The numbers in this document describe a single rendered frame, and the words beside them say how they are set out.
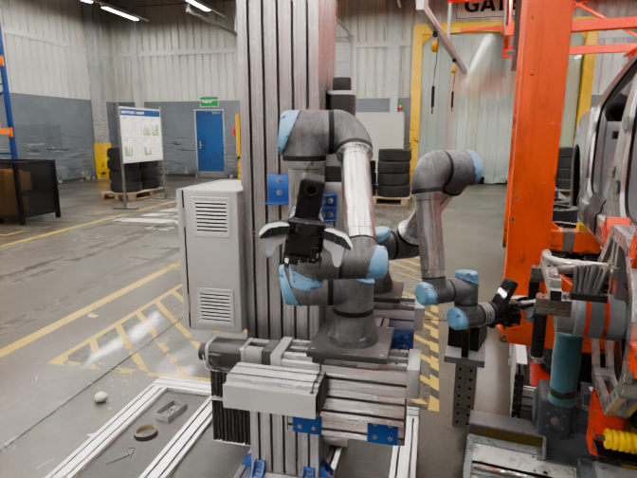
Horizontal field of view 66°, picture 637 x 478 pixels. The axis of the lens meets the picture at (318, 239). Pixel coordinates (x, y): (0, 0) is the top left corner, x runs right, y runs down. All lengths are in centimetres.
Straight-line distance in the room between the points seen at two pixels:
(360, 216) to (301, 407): 55
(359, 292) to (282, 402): 36
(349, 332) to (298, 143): 53
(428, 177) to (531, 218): 71
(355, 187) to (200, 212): 59
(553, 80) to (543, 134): 20
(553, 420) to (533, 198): 87
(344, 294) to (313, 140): 42
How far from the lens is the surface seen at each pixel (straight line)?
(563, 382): 194
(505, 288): 179
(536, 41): 216
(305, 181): 89
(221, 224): 157
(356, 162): 123
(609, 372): 196
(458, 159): 162
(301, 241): 89
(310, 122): 129
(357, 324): 139
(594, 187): 412
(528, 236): 218
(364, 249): 110
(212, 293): 164
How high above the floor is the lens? 140
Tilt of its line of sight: 12 degrees down
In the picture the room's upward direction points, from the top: straight up
